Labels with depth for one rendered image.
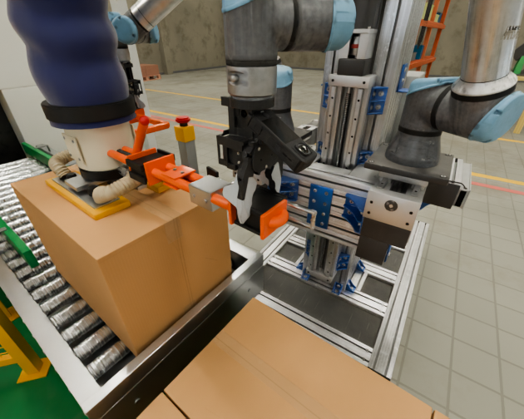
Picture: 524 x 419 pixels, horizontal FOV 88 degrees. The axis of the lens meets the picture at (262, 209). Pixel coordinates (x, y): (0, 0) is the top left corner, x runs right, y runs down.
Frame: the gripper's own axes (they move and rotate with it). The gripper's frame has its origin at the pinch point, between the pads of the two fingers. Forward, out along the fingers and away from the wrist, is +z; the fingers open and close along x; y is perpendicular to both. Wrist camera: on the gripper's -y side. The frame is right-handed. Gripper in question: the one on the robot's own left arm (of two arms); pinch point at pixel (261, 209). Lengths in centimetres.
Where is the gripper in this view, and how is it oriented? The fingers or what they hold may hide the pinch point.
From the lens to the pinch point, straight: 51.9
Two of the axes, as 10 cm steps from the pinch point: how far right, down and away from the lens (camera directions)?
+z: 0.0, 8.5, 5.3
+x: -6.1, 4.2, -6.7
